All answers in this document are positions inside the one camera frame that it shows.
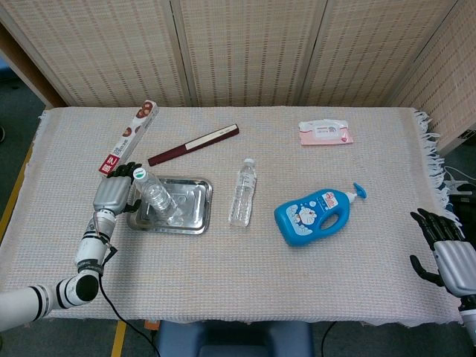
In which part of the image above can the small transparent bottle green cap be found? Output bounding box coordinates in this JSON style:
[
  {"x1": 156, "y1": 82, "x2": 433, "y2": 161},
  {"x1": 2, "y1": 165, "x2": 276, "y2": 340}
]
[{"x1": 132, "y1": 167, "x2": 179, "y2": 226}]

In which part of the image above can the white cable on floor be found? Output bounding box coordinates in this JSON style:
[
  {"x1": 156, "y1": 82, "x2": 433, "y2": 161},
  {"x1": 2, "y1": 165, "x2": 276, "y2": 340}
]
[{"x1": 444, "y1": 166, "x2": 476, "y2": 187}]

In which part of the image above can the beige woven fringed tablecloth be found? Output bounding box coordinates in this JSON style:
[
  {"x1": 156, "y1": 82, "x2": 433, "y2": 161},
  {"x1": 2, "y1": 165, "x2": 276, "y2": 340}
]
[{"x1": 0, "y1": 106, "x2": 464, "y2": 329}]

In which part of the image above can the long white red wrap box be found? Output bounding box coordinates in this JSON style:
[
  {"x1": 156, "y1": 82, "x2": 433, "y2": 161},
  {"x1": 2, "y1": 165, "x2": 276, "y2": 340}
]
[{"x1": 97, "y1": 99, "x2": 160, "y2": 178}]

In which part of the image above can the blue padded chair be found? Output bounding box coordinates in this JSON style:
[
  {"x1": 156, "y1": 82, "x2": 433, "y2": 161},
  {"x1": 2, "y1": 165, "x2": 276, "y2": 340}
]
[{"x1": 154, "y1": 319, "x2": 313, "y2": 357}]

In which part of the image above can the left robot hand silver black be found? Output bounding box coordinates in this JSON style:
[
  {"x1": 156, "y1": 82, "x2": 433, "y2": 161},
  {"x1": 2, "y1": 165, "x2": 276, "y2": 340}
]
[{"x1": 91, "y1": 161, "x2": 144, "y2": 216}]

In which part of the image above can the pink wet wipes pack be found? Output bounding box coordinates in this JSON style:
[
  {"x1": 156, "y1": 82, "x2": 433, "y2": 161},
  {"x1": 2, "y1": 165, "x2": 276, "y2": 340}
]
[{"x1": 297, "y1": 118, "x2": 354, "y2": 147}]

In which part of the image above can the bamboo folding screen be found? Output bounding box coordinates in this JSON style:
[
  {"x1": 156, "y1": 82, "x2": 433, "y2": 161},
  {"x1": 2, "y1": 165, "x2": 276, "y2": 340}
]
[{"x1": 0, "y1": 0, "x2": 476, "y2": 149}]

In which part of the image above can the blue detergent pump bottle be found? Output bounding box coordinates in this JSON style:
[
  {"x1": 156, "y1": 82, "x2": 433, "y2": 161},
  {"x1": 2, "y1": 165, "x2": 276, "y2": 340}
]
[{"x1": 273, "y1": 181, "x2": 369, "y2": 248}]

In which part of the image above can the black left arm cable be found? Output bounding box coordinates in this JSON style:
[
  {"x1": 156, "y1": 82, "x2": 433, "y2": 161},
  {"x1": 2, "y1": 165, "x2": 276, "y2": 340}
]
[{"x1": 97, "y1": 243, "x2": 157, "y2": 357}]

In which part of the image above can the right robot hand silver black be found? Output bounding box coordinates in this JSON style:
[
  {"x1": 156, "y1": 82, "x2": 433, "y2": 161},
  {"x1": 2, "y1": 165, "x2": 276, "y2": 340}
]
[{"x1": 408, "y1": 208, "x2": 476, "y2": 298}]

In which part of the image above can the clear water bottle white cap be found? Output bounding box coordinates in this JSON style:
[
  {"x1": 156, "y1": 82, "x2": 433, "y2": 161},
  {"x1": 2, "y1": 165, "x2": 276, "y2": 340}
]
[{"x1": 228, "y1": 158, "x2": 258, "y2": 228}]

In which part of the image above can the stainless steel rectangular tray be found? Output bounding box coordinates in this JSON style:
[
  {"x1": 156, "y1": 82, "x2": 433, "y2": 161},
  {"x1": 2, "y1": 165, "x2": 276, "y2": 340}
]
[{"x1": 125, "y1": 175, "x2": 215, "y2": 236}]

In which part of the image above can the black equipment on floor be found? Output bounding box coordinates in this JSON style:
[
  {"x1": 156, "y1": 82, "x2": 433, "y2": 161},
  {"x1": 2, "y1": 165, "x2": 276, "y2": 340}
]
[{"x1": 448, "y1": 181, "x2": 476, "y2": 209}]

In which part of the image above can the black cable under table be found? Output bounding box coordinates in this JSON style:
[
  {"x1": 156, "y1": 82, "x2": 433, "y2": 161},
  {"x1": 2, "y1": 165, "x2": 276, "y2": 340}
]
[{"x1": 320, "y1": 321, "x2": 338, "y2": 357}]

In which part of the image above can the dark red folded fan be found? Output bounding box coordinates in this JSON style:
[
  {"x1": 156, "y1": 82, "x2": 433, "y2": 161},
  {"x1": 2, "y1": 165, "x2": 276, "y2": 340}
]
[{"x1": 147, "y1": 123, "x2": 240, "y2": 167}]

